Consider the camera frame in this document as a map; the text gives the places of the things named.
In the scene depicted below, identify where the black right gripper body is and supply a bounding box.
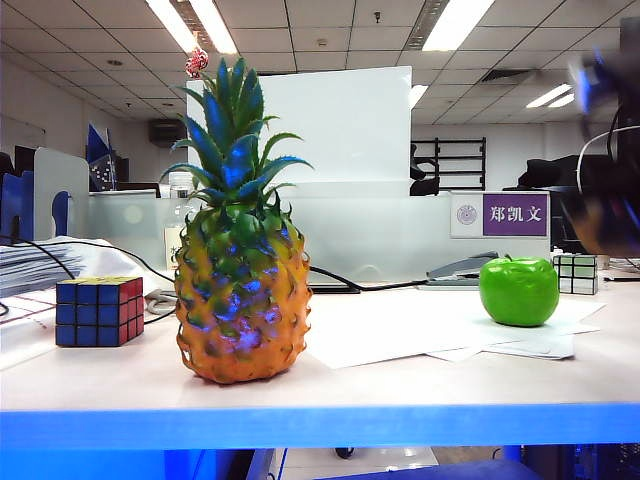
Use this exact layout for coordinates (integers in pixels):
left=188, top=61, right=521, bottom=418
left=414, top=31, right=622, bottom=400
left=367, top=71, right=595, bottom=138
left=559, top=184, right=640, bottom=257

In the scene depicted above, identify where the shiny green apple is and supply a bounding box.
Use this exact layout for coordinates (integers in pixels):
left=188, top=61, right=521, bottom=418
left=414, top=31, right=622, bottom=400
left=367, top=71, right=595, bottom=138
left=478, top=254, right=560, bottom=328

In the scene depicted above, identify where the black monitor edge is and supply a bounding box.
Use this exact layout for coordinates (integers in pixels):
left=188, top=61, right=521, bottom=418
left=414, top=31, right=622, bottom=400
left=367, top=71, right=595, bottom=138
left=617, top=17, right=640, bottom=201

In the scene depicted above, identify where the silver mirror cube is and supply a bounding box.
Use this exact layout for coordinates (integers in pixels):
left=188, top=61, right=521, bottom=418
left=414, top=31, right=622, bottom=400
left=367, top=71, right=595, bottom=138
left=552, top=253, right=599, bottom=295

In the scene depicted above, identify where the purple and white name sign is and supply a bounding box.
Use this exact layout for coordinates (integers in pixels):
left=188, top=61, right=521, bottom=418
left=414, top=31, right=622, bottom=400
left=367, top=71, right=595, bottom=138
left=449, top=191, right=550, bottom=239

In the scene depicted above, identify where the long ceiling light panel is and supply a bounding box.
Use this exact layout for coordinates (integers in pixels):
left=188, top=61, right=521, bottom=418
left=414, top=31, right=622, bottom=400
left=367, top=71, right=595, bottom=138
left=422, top=0, right=496, bottom=52
left=525, top=83, right=576, bottom=109
left=145, top=0, right=239, bottom=55

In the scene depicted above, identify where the small white paper sheet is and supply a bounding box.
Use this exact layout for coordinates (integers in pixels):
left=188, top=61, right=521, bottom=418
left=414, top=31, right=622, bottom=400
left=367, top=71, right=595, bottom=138
left=425, top=333, right=576, bottom=361

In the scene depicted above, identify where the grey stapler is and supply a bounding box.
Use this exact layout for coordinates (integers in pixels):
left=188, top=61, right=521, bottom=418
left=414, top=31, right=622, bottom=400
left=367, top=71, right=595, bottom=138
left=425, top=250, right=500, bottom=291

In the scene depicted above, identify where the black shelf rack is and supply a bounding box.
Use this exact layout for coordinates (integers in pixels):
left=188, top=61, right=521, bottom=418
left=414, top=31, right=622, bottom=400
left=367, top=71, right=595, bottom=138
left=412, top=137, right=488, bottom=192

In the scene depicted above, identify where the frosted glass desk divider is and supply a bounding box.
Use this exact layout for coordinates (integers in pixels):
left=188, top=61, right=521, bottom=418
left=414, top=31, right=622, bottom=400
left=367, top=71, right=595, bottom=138
left=89, top=180, right=551, bottom=286

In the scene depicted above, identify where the large white paper sheet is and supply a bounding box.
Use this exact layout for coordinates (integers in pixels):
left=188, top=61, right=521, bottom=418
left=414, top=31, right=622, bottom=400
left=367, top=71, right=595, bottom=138
left=305, top=288, right=606, bottom=370

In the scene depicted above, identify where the tall white partition board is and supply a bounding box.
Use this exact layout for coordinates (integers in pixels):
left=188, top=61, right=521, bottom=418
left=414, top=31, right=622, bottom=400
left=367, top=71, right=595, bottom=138
left=186, top=65, right=414, bottom=184

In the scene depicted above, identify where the plastic pineapple with green crown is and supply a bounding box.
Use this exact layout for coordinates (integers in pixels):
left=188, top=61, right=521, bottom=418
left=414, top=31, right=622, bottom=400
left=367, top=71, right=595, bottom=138
left=159, top=57, right=315, bottom=385

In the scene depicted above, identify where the clear plastic water bottle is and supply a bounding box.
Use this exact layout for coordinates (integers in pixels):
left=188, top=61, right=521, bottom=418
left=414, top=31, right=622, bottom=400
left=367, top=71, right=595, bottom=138
left=164, top=172, right=200, bottom=272

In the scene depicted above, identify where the red hanging ornament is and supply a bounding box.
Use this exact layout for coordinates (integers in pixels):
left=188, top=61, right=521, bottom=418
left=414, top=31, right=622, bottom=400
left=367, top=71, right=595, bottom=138
left=185, top=33, right=209, bottom=80

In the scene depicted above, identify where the black ceiling air unit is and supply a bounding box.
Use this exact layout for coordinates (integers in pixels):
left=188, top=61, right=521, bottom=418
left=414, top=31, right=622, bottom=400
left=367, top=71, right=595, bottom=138
left=149, top=118, right=189, bottom=147

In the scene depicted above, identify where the white plastic bag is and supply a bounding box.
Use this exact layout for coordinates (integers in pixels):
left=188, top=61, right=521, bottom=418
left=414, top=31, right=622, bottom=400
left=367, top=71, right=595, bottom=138
left=29, top=237, right=176, bottom=301

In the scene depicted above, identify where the blue triangular box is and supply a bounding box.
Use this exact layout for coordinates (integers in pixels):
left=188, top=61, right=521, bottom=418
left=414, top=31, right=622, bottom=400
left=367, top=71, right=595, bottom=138
left=85, top=123, right=119, bottom=193

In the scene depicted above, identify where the colourful Rubik's cube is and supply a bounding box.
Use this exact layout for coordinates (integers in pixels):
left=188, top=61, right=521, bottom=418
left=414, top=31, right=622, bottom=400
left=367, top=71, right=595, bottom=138
left=54, top=276, right=145, bottom=348

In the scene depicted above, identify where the stack of printed papers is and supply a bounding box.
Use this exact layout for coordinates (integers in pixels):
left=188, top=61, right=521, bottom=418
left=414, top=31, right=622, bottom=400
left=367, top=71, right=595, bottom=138
left=0, top=240, right=89, bottom=299

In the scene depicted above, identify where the blue file holder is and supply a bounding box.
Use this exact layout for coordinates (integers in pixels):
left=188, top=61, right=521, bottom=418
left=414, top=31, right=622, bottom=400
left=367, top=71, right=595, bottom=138
left=0, top=170, right=71, bottom=246

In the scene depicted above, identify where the white cable loop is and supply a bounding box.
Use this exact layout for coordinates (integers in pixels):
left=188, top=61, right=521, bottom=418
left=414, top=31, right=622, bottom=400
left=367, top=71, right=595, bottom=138
left=575, top=124, right=640, bottom=201

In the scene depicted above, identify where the thick black cable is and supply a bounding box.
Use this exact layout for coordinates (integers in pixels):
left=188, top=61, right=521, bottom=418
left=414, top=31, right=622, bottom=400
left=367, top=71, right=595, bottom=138
left=308, top=266, right=431, bottom=294

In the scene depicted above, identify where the coiled white cable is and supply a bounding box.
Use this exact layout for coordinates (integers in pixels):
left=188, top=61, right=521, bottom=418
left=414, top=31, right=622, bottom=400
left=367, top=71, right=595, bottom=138
left=143, top=289, right=176, bottom=315

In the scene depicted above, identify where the thin black cable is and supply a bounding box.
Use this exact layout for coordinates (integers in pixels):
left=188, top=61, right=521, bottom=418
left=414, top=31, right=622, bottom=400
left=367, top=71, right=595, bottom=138
left=0, top=238, right=179, bottom=326

